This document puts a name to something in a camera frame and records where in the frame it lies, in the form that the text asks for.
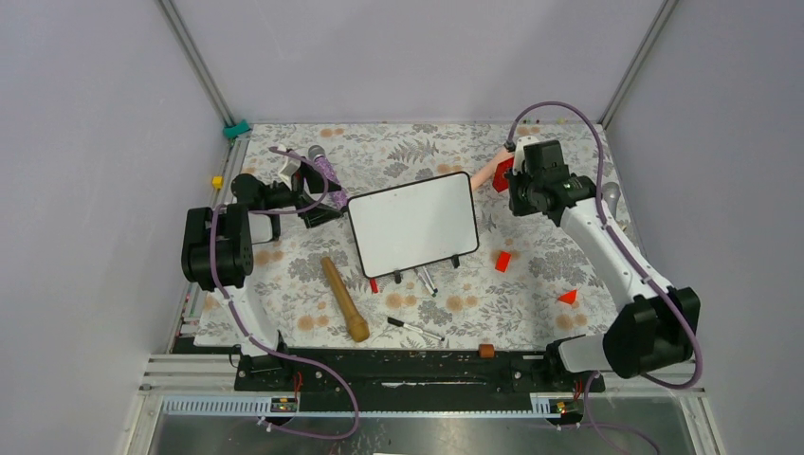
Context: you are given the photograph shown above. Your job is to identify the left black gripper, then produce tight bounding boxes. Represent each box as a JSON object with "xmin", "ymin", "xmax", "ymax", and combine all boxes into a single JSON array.
[{"xmin": 261, "ymin": 156, "xmax": 343, "ymax": 226}]

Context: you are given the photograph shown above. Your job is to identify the white whiteboard black frame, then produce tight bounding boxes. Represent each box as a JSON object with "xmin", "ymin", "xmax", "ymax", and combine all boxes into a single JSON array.
[{"xmin": 346, "ymin": 172, "xmax": 480, "ymax": 279}]

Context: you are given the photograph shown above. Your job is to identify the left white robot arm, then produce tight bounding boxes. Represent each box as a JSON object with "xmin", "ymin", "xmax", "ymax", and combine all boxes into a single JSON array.
[{"xmin": 181, "ymin": 164, "xmax": 342, "ymax": 390}]

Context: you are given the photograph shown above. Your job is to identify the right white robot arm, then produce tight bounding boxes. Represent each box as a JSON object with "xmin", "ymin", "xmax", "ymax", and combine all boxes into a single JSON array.
[{"xmin": 505, "ymin": 136, "xmax": 701, "ymax": 391}]

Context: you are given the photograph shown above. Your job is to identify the red square block with hole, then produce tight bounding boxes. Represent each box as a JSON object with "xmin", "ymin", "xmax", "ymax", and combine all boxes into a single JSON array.
[{"xmin": 492, "ymin": 157, "xmax": 514, "ymax": 193}]

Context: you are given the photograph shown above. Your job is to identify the purple glitter microphone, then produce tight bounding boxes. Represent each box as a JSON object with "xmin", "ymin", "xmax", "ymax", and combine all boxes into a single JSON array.
[{"xmin": 307, "ymin": 145, "xmax": 348, "ymax": 210}]

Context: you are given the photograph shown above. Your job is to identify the pink toy microphone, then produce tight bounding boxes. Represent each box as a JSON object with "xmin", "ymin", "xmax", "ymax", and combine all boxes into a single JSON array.
[{"xmin": 470, "ymin": 147, "xmax": 513, "ymax": 191}]

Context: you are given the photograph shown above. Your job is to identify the silver grey microphone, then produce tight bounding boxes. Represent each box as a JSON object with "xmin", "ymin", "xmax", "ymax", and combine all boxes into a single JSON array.
[{"xmin": 602, "ymin": 181, "xmax": 621, "ymax": 219}]

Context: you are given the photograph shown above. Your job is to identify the small red cube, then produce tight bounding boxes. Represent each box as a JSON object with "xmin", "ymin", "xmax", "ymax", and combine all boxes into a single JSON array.
[{"xmin": 495, "ymin": 251, "xmax": 512, "ymax": 273}]

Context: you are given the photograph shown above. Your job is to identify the teal corner clip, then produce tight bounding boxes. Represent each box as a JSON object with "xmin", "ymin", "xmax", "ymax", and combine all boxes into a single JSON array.
[{"xmin": 223, "ymin": 119, "xmax": 251, "ymax": 140}]

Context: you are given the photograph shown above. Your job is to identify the red triangular block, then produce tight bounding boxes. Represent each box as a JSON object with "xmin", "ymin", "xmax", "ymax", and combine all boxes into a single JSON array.
[{"xmin": 557, "ymin": 289, "xmax": 577, "ymax": 305}]

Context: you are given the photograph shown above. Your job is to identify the green capped marker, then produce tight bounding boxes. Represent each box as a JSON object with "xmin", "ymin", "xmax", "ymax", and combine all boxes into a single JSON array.
[{"xmin": 414, "ymin": 268, "xmax": 437, "ymax": 297}]

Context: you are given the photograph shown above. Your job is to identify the black capped marker front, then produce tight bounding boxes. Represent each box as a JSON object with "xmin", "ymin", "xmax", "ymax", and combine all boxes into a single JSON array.
[{"xmin": 387, "ymin": 317, "xmax": 446, "ymax": 342}]

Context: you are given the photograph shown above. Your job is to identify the black capped marker by board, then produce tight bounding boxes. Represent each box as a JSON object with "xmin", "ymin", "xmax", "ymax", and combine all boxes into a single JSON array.
[{"xmin": 422, "ymin": 267, "xmax": 438, "ymax": 296}]

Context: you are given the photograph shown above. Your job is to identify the small brown wooden cube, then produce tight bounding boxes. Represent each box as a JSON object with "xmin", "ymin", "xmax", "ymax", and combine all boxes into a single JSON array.
[{"xmin": 478, "ymin": 343, "xmax": 496, "ymax": 359}]

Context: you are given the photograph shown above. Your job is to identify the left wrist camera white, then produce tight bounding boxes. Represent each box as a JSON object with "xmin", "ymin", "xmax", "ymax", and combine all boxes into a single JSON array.
[{"xmin": 278, "ymin": 150, "xmax": 302, "ymax": 190}]

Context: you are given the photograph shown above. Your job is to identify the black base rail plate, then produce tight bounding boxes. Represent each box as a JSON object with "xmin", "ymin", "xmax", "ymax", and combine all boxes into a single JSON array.
[{"xmin": 234, "ymin": 347, "xmax": 606, "ymax": 413}]

